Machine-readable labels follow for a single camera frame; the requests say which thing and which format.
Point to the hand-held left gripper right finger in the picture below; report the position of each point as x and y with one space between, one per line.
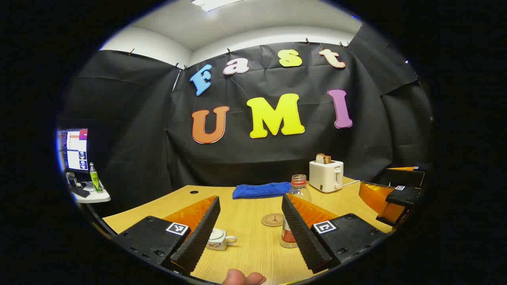
301 237

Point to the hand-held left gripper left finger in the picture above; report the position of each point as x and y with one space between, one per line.
200 237

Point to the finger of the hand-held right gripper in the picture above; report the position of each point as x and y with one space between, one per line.
408 177
404 196

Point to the white floral teacup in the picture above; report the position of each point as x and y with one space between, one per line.
216 246

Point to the round wooden coaster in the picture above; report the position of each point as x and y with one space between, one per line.
271 219

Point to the clear plastic water bottle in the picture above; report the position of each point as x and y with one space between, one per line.
299 192

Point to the green drink bottle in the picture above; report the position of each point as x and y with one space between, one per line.
95 180

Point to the blue towel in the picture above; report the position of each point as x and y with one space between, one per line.
257 190

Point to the white toaster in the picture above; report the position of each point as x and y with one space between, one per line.
324 176

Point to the toast slice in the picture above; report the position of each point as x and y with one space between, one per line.
321 159

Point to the white side table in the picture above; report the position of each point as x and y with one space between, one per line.
97 196

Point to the black keyboard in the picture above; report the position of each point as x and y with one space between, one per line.
80 192

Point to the computer monitor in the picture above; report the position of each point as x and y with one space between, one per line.
75 150

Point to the ceiling light panel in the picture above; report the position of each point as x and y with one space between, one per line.
214 4

